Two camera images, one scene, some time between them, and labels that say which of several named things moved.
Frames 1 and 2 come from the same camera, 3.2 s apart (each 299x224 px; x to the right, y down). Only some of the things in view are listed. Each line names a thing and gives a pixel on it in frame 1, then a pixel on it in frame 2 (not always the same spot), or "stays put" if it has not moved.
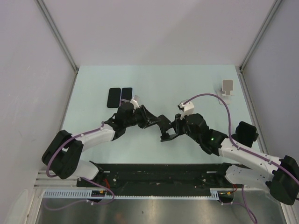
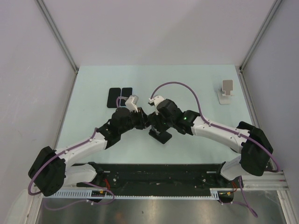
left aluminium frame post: x=44 y=8 stays put
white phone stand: x=224 y=93 stays put
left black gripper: x=147 y=117 stays put
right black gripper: x=177 y=123 -> x=154 y=119
